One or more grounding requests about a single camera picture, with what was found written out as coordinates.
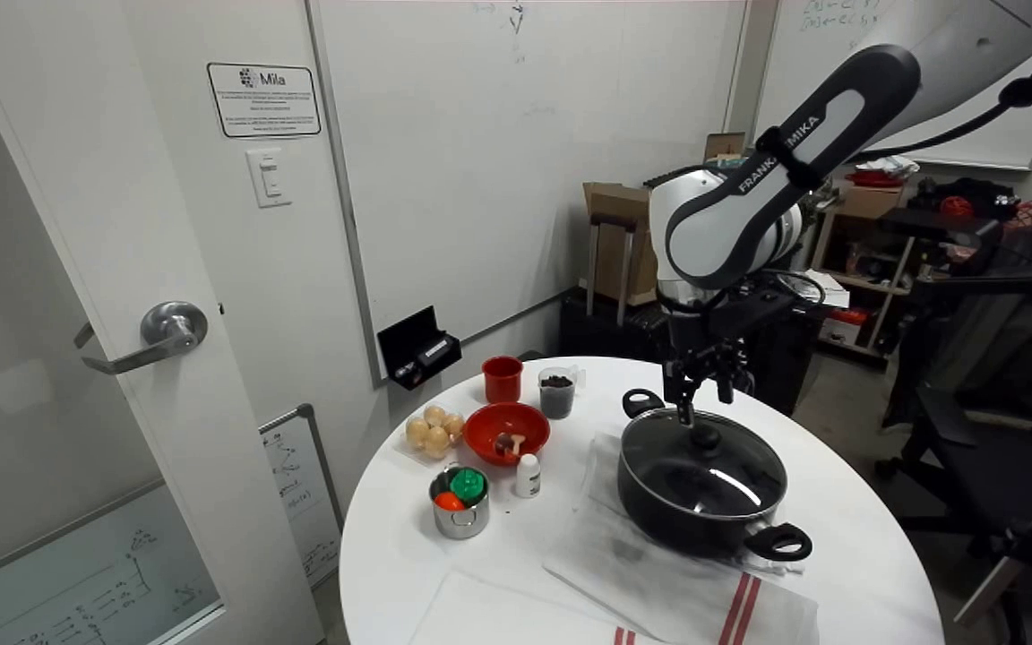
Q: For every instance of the white towel under pot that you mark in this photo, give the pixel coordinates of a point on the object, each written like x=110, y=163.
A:
x=647, y=574

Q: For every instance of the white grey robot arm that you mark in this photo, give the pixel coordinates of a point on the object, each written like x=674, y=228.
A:
x=769, y=180

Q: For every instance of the wooden shelf rack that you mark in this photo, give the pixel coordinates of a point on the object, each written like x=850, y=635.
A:
x=867, y=282

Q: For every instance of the whiteboard with green writing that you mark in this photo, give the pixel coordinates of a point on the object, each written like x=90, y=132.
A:
x=956, y=71

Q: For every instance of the black whiteboard eraser holder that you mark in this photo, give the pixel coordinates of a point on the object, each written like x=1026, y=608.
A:
x=412, y=345

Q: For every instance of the white wall sign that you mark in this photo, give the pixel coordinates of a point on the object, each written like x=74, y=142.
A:
x=264, y=99

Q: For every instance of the white towel with red stripes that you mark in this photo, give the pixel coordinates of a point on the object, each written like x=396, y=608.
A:
x=504, y=615

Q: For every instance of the small toy piece in bowl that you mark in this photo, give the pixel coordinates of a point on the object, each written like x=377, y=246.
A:
x=506, y=446

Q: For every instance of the white door with glass panel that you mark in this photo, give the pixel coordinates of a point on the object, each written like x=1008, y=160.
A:
x=52, y=180

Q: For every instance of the clear cup with dark contents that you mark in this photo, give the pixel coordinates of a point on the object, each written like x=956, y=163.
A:
x=555, y=395

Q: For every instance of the black office chair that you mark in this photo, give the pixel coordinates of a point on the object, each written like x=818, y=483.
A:
x=995, y=360

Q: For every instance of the metal tin can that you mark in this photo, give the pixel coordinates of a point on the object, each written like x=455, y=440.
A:
x=458, y=525

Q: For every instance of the white plastic bag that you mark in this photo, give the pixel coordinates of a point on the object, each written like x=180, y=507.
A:
x=825, y=288

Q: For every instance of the beige toy food cluster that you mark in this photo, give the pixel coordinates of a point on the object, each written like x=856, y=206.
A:
x=431, y=431

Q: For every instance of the red dish on shelf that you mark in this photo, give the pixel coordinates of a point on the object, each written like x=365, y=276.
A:
x=879, y=180

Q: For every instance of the large open cardboard box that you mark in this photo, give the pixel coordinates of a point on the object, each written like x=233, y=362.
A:
x=616, y=246

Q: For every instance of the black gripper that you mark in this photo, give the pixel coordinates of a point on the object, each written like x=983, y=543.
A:
x=717, y=328

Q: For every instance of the orange toy vegetable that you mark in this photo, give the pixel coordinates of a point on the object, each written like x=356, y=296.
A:
x=448, y=500

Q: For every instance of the round red object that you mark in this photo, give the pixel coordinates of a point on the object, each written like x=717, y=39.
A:
x=953, y=210

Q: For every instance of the glass lid with black knob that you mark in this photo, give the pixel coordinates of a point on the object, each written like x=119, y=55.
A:
x=706, y=458

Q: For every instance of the large wall whiteboard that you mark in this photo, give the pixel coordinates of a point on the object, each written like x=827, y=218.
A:
x=517, y=155

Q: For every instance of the white light switch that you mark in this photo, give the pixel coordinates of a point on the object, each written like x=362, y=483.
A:
x=265, y=177

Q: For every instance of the black cooking pot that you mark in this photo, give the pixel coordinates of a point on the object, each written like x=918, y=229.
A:
x=686, y=528

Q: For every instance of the green toy vegetable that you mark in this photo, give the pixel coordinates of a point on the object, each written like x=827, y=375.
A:
x=468, y=483

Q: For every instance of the red box on shelf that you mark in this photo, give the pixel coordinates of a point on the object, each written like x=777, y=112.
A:
x=846, y=328

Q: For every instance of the small cardboard box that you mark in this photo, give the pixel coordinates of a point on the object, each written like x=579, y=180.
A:
x=726, y=143

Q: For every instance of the small white bottle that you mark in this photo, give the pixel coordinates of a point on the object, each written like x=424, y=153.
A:
x=529, y=478

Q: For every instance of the red plastic bowl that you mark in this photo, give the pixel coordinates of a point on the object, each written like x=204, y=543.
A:
x=529, y=425

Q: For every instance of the framed paper notice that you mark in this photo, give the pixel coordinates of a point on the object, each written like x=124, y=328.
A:
x=298, y=478

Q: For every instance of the red plastic cup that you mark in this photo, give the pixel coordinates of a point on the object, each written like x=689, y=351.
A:
x=504, y=381

